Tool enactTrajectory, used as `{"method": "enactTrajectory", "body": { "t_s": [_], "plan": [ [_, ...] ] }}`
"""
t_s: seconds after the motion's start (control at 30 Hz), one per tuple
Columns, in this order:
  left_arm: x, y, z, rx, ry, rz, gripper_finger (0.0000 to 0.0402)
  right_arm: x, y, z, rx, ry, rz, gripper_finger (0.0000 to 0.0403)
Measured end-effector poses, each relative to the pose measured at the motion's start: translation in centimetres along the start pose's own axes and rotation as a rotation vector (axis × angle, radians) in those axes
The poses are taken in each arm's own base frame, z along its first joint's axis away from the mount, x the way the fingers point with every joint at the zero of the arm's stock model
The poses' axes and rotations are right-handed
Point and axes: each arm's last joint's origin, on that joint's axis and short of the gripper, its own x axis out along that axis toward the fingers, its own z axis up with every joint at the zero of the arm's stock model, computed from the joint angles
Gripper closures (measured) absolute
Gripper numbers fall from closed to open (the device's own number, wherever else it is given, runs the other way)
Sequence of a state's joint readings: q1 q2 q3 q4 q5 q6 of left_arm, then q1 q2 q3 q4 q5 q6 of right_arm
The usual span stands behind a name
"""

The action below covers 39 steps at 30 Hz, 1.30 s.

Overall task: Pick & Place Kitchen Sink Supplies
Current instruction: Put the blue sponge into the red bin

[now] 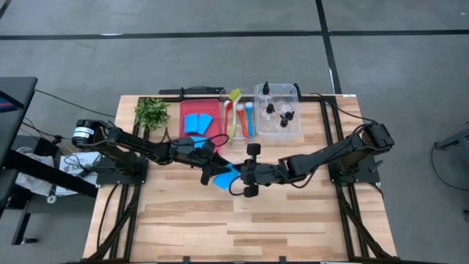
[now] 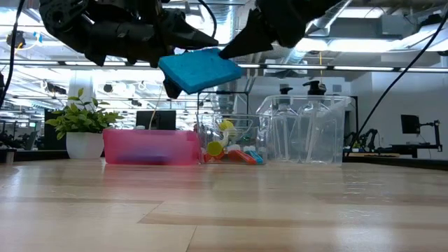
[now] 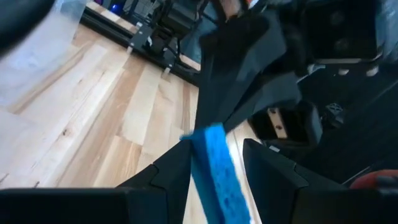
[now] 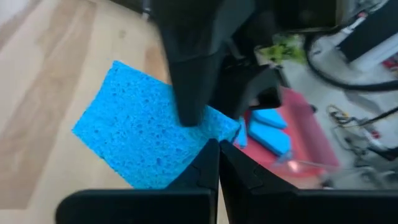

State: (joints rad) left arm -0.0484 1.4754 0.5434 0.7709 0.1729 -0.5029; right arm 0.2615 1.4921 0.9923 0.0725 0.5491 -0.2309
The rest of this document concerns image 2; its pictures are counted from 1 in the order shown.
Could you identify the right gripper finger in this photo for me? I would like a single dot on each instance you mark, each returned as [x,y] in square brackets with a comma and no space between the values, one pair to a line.
[252,38]

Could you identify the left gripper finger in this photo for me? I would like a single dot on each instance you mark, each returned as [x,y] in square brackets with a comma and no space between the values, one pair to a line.
[185,35]
[172,89]

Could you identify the blue dish brush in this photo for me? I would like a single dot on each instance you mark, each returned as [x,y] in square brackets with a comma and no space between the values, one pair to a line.
[258,157]

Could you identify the small monitor on arm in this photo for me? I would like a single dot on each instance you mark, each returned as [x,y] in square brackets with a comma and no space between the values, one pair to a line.
[409,124]

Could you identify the black computer monitor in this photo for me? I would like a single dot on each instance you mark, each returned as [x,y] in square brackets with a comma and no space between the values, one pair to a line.
[155,120]

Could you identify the narrow clear plastic bin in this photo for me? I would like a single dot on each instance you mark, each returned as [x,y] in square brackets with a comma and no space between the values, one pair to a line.
[210,122]

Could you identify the red translucent plastic bin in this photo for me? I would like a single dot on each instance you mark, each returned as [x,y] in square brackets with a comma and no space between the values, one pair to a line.
[150,140]

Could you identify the green plant in white pot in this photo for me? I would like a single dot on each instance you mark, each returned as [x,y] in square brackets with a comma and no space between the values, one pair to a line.
[84,119]

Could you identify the dark background cabinet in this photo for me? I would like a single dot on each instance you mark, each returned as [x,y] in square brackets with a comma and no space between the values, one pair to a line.
[52,129]

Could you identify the large clear plastic bin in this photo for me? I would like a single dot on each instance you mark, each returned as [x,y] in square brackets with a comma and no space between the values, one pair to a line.
[329,140]

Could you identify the black background desk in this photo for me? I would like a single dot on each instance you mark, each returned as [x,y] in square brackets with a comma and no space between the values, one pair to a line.
[409,148]

